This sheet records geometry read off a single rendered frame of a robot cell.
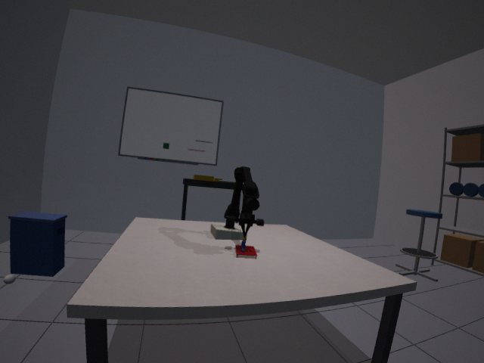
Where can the red circuit board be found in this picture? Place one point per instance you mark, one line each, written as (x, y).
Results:
(245, 250)

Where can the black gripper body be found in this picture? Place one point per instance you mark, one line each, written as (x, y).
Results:
(233, 219)

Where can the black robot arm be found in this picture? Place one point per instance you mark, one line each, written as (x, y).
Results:
(250, 195)

